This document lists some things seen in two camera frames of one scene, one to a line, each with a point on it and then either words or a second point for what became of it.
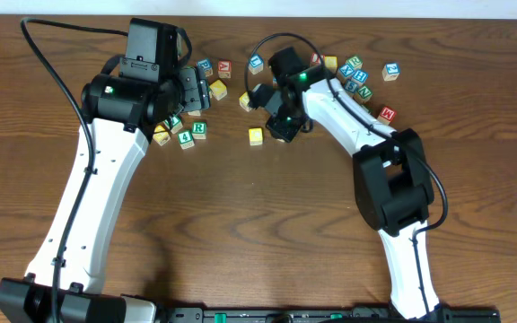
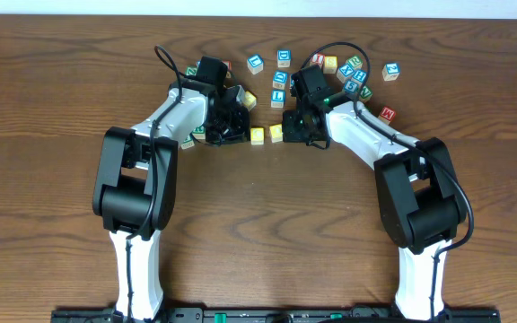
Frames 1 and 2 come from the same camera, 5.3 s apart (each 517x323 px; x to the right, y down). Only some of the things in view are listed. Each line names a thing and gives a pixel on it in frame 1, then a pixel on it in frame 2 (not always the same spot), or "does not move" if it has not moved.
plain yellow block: x=331 y=63 does not move
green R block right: x=355 y=62 does not move
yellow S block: x=244 y=100 does not move
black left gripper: x=197 y=88 -> x=230 y=124
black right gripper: x=264 y=96 -> x=296 y=126
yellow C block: x=256 y=136 does not move
